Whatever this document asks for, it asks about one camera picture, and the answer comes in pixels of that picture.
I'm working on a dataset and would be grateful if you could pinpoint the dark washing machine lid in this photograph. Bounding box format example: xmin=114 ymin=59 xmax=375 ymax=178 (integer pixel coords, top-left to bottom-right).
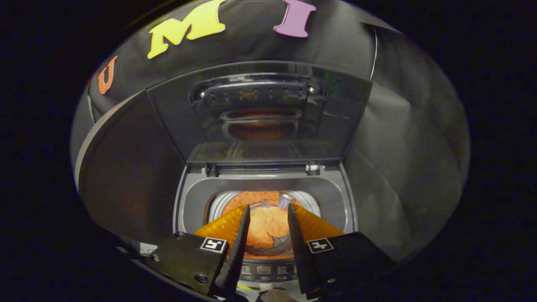
xmin=146 ymin=61 xmax=373 ymax=172

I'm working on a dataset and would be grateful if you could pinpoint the orange polo shirt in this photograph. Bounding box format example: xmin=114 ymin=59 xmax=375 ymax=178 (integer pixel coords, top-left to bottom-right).
xmin=222 ymin=191 xmax=302 ymax=256

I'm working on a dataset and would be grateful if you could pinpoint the grey cabinet with dark top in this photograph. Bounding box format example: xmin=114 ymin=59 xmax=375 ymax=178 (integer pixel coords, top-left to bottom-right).
xmin=73 ymin=90 xmax=187 ymax=246

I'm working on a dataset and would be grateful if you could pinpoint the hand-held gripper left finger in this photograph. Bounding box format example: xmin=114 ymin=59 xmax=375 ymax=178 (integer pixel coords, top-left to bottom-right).
xmin=145 ymin=204 xmax=251 ymax=297

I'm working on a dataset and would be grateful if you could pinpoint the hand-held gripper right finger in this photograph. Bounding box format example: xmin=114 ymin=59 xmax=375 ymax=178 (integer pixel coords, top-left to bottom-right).
xmin=287 ymin=203 xmax=397 ymax=299

